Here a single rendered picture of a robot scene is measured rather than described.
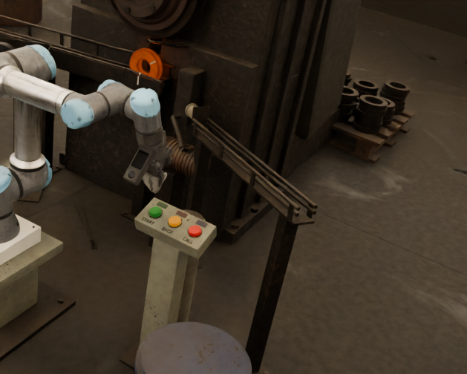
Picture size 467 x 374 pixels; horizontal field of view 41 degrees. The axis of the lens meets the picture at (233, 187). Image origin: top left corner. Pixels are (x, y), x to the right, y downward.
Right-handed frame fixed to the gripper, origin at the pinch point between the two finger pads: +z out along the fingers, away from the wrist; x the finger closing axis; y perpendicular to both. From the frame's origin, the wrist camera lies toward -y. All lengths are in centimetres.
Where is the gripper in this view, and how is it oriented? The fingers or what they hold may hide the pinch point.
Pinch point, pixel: (152, 191)
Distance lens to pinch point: 191.3
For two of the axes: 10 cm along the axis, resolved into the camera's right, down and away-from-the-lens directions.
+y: 5.0, -6.3, 5.9
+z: 0.1, 6.9, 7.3
